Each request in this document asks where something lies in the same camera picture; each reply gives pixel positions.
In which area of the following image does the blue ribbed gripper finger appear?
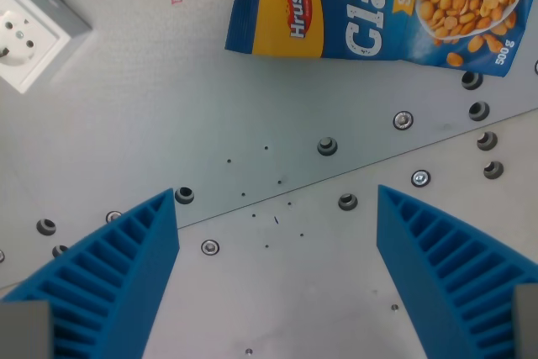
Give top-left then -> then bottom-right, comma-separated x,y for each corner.
376,184 -> 538,359
0,187 -> 181,359

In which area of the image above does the blue Hrusty peanut bag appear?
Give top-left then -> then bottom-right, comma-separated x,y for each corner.
224,0 -> 538,79

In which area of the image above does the white wall socket grey base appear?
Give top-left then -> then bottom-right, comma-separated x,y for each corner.
0,0 -> 94,95

